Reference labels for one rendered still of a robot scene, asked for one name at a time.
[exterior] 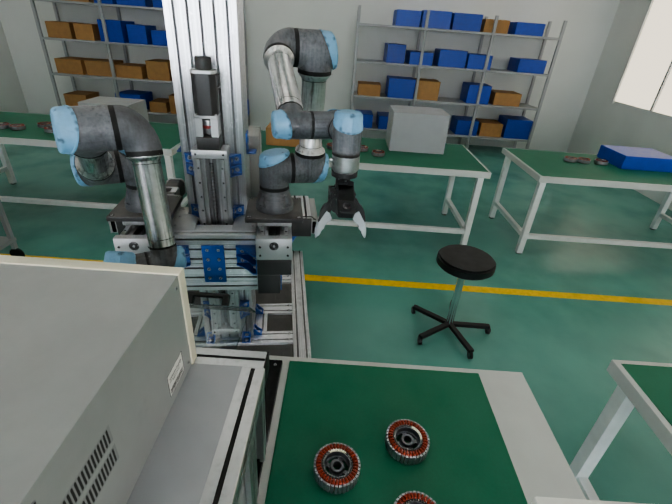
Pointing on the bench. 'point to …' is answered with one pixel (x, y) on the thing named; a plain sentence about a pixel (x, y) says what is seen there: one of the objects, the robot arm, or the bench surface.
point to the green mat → (435, 409)
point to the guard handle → (209, 297)
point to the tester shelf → (207, 432)
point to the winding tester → (86, 374)
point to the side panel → (249, 482)
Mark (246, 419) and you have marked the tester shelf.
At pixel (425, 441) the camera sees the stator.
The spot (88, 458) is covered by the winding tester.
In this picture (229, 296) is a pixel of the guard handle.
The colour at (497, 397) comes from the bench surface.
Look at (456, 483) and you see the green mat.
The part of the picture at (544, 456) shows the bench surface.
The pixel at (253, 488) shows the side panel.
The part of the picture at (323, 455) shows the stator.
